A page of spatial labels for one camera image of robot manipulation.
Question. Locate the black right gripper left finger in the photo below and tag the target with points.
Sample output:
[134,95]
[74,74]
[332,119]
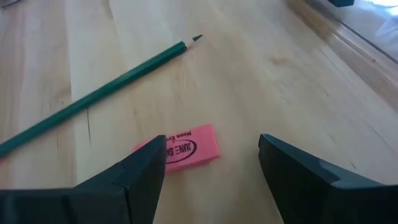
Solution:
[93,205]

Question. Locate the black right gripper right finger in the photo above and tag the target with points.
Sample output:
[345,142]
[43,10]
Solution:
[326,205]

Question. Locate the pink printed eraser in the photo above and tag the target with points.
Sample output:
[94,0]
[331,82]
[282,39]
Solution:
[202,146]

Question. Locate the large blue eraser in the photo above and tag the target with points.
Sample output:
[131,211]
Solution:
[340,2]

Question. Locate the green pencil pink eraser cap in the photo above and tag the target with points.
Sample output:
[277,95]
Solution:
[93,97]

